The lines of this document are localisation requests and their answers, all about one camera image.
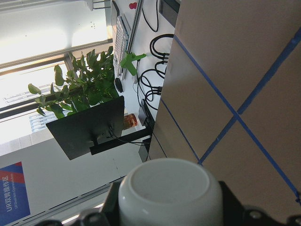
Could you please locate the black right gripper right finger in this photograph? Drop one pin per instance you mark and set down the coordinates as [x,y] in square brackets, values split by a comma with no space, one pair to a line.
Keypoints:
[232,208]

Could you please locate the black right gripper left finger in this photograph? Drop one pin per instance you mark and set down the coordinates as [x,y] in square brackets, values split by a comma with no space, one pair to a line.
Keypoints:
[111,205]

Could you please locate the white ikea cup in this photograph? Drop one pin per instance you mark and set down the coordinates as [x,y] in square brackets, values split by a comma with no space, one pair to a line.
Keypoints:
[170,192]

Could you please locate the black monitor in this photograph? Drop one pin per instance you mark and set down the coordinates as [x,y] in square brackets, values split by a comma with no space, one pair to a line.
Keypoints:
[76,133]

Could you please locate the black computer mouse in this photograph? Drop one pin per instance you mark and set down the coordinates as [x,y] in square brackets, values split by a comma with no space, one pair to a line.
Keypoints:
[118,85]

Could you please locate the potted green plant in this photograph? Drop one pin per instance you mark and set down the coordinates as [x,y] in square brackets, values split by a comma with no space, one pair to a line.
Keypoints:
[90,82]

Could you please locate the green plastic clamp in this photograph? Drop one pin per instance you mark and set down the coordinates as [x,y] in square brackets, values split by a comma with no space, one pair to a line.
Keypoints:
[126,62]

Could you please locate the white keyboard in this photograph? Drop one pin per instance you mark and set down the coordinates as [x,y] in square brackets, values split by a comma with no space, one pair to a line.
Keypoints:
[121,35]

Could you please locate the aluminium frame post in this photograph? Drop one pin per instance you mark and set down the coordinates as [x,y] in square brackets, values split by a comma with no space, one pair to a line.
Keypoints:
[135,25]

